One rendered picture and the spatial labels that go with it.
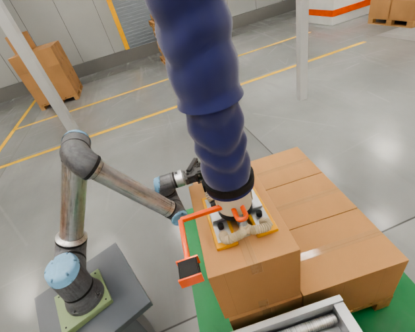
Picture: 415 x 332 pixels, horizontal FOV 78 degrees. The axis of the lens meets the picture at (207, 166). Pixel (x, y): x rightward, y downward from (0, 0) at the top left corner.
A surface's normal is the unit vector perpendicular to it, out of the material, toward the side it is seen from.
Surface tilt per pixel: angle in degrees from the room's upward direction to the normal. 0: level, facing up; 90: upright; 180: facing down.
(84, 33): 90
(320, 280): 0
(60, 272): 4
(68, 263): 4
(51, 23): 90
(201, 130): 81
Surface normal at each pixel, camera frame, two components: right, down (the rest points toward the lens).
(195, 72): -0.30, 0.44
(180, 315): -0.22, -0.77
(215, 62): 0.34, 0.43
